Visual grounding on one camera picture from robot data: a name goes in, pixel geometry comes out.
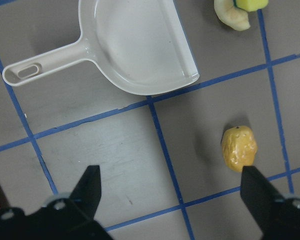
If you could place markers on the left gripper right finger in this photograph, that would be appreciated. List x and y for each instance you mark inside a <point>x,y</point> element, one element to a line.
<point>277,215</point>

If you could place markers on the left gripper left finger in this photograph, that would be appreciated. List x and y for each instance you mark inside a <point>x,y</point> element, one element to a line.
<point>62,218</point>

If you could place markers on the beige plastic dustpan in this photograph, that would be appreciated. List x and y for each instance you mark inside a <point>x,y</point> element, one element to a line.
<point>139,45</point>

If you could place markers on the yellow green sponge piece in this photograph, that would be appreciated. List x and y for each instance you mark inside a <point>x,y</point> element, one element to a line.
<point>251,5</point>

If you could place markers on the yellow crumpled trash lump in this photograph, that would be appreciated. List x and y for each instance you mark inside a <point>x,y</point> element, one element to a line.
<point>239,147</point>

